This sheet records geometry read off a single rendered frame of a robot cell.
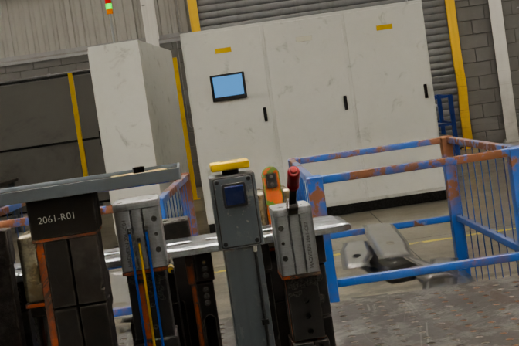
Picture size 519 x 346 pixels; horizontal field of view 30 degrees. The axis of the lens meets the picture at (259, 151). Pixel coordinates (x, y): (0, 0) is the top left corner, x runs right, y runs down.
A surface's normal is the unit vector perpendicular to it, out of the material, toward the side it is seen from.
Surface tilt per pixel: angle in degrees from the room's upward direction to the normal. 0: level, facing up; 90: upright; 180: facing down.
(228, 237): 90
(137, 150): 90
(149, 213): 90
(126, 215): 90
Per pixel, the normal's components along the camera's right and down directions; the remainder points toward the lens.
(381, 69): 0.02, 0.05
